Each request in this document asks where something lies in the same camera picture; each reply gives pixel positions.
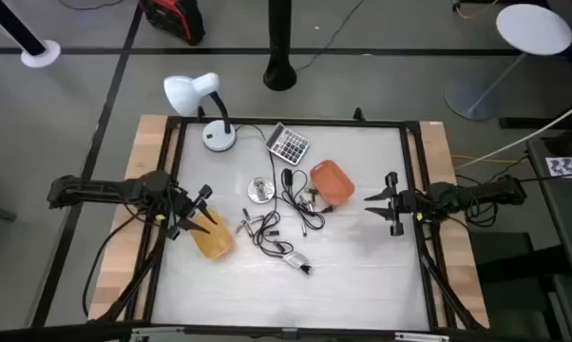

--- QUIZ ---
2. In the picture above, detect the black desk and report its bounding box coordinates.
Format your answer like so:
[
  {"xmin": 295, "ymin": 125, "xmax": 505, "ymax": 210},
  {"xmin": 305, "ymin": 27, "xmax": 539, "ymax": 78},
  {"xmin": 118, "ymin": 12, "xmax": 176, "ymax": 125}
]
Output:
[{"xmin": 525, "ymin": 135, "xmax": 572, "ymax": 286}]

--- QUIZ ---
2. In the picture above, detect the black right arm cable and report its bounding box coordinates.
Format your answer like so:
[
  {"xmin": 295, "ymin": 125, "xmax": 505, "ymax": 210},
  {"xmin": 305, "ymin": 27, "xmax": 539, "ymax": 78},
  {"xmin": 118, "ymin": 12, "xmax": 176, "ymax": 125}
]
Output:
[{"xmin": 456, "ymin": 173, "xmax": 572, "ymax": 229}]

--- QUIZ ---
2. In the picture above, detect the black floor pole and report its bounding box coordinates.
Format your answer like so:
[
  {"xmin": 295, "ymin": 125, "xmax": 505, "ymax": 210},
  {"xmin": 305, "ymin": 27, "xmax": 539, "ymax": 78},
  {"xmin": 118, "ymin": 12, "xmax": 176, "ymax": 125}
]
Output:
[{"xmin": 262, "ymin": 0, "xmax": 298, "ymax": 92}]

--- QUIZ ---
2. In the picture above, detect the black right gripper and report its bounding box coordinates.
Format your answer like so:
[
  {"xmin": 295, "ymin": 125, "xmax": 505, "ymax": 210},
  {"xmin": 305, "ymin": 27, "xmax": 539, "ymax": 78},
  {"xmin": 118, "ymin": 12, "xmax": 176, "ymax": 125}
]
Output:
[{"xmin": 363, "ymin": 171, "xmax": 418, "ymax": 238}]

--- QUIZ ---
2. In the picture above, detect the black pole with white base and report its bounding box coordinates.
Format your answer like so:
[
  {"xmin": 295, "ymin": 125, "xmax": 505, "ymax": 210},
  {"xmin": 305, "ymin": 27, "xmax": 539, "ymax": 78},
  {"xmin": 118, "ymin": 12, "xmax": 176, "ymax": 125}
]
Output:
[{"xmin": 0, "ymin": 0, "xmax": 62, "ymax": 68}]

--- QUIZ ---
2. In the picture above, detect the black chair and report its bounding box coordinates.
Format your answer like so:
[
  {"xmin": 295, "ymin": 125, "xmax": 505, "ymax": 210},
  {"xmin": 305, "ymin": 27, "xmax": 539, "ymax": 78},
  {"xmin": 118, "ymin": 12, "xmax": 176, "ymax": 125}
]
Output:
[{"xmin": 468, "ymin": 230, "xmax": 572, "ymax": 342}]

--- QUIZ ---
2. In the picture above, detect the round chrome metal object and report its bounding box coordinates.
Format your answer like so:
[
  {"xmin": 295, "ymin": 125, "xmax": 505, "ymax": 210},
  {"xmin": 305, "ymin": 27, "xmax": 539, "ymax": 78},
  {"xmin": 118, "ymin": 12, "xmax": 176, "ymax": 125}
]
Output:
[{"xmin": 246, "ymin": 176, "xmax": 276, "ymax": 205}]

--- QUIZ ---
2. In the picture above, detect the black lamp power cord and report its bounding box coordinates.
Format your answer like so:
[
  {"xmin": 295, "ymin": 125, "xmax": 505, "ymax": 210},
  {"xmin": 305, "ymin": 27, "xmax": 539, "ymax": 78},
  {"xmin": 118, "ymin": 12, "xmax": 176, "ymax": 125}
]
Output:
[{"xmin": 235, "ymin": 123, "xmax": 315, "ymax": 276}]

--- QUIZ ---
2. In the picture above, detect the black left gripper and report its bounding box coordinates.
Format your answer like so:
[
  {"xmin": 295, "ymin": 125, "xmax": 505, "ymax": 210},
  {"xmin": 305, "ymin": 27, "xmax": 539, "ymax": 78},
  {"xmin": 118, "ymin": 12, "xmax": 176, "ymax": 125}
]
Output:
[{"xmin": 164, "ymin": 184, "xmax": 219, "ymax": 240}]

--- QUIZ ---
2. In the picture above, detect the orange plastic basket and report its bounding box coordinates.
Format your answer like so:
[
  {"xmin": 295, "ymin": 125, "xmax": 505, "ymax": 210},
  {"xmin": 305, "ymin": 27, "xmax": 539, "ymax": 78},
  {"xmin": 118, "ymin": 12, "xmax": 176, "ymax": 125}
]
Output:
[{"xmin": 309, "ymin": 160, "xmax": 356, "ymax": 207}]

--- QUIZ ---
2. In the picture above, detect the yellow floor cable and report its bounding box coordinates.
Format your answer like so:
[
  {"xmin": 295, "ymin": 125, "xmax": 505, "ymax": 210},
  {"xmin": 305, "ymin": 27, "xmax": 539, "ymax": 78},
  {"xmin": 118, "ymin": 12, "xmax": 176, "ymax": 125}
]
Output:
[{"xmin": 450, "ymin": 154, "xmax": 524, "ymax": 165}]

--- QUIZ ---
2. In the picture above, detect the black handled tool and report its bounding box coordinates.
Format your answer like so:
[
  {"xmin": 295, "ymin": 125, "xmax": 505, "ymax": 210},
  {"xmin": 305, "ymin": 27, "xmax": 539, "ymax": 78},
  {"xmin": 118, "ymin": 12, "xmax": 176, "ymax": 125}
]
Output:
[{"xmin": 279, "ymin": 167, "xmax": 335, "ymax": 232}]

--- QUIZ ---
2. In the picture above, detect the black metal table frame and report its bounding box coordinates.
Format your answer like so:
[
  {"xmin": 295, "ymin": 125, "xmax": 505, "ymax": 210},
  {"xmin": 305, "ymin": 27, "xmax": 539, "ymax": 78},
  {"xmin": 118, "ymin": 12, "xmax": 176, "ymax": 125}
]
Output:
[{"xmin": 88, "ymin": 115, "xmax": 489, "ymax": 333}]

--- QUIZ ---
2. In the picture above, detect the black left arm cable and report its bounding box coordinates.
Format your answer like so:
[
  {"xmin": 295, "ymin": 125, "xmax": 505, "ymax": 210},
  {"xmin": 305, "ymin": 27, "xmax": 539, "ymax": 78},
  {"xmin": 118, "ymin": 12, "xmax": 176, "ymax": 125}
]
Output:
[{"xmin": 81, "ymin": 199, "xmax": 173, "ymax": 317}]

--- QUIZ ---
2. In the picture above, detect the grey desk calculator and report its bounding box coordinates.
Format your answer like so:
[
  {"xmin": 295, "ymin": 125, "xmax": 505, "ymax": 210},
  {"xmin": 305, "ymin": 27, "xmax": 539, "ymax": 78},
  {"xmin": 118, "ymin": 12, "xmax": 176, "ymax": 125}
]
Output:
[{"xmin": 264, "ymin": 122, "xmax": 311, "ymax": 166}]

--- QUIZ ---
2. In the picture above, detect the thin black floor cable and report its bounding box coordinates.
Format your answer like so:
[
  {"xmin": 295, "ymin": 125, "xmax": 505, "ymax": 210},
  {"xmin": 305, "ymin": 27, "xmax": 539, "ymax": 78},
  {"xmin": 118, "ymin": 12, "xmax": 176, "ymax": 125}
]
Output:
[{"xmin": 295, "ymin": 0, "xmax": 366, "ymax": 73}]

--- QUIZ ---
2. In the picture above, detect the red and black bag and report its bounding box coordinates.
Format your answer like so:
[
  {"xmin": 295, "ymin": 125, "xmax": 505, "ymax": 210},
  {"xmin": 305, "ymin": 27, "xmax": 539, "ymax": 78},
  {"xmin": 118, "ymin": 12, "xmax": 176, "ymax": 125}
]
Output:
[{"xmin": 138, "ymin": 0, "xmax": 206, "ymax": 47}]

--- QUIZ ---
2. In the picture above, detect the white printed paper sheet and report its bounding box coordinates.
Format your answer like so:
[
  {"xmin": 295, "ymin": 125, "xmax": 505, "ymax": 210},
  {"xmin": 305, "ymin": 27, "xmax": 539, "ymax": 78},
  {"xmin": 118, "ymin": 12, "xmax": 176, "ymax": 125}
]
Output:
[{"xmin": 544, "ymin": 156, "xmax": 572, "ymax": 180}]

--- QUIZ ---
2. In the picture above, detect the yellow plastic basket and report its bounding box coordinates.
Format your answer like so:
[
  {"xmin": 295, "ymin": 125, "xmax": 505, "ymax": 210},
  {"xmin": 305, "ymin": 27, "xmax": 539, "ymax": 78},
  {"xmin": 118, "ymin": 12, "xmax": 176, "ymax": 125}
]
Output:
[{"xmin": 189, "ymin": 206, "xmax": 235, "ymax": 261}]

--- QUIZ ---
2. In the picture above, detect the black bar with silver brackets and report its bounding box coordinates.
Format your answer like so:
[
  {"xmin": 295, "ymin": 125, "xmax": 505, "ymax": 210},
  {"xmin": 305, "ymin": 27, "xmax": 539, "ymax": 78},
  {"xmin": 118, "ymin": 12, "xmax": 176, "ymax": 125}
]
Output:
[{"xmin": 0, "ymin": 321, "xmax": 572, "ymax": 342}]

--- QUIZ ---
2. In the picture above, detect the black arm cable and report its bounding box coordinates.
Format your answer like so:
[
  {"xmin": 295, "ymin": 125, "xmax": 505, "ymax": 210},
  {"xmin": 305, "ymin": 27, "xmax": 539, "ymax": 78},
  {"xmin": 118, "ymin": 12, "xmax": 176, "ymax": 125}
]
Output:
[
  {"xmin": 456, "ymin": 173, "xmax": 572, "ymax": 229},
  {"xmin": 81, "ymin": 199, "xmax": 173, "ymax": 317}
]

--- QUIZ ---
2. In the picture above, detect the white round stool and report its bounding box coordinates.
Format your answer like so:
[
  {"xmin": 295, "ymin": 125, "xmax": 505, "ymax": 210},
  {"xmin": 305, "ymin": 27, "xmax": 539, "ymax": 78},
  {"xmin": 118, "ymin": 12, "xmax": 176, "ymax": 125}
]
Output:
[{"xmin": 445, "ymin": 3, "xmax": 572, "ymax": 122}]

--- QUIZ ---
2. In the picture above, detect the white desk lamp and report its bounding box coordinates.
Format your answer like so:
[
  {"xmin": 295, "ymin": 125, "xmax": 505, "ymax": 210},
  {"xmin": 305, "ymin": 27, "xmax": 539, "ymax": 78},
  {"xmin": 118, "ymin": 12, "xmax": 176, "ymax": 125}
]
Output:
[{"xmin": 162, "ymin": 71, "xmax": 238, "ymax": 153}]

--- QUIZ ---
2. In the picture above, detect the white cable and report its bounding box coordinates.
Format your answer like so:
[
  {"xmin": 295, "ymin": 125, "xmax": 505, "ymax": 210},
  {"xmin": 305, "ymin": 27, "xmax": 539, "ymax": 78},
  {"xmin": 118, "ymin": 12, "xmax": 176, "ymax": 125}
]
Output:
[{"xmin": 454, "ymin": 94, "xmax": 572, "ymax": 170}]

